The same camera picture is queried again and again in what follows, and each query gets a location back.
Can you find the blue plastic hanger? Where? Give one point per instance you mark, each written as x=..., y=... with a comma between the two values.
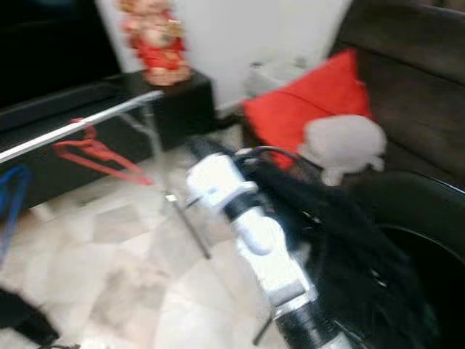
x=18, y=189

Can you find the red and gold statue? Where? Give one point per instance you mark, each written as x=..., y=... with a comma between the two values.
x=158, y=51

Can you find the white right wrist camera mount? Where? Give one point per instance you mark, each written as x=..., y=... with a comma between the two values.
x=214, y=182

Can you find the dark brown sofa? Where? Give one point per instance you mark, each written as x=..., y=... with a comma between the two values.
x=414, y=73

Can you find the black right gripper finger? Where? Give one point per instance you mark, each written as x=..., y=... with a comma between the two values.
x=200, y=148

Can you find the silver metal clothes rack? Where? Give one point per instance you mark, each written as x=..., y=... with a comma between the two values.
x=73, y=127

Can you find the red cushion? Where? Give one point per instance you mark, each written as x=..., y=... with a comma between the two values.
x=312, y=98

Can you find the white plastic box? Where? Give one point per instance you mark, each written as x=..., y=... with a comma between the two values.
x=272, y=75

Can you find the long black TV console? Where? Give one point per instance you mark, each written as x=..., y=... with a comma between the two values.
x=189, y=102

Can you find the red plastic hanger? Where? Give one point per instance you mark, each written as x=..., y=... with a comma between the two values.
x=98, y=153

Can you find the grey plush cushion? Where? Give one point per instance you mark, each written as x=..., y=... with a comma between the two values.
x=345, y=142

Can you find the black T-shirt with green print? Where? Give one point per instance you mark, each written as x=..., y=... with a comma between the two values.
x=22, y=316

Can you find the large black flat television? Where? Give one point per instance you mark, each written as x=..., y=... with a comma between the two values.
x=43, y=51

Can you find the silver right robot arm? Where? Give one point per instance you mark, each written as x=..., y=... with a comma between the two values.
x=276, y=269

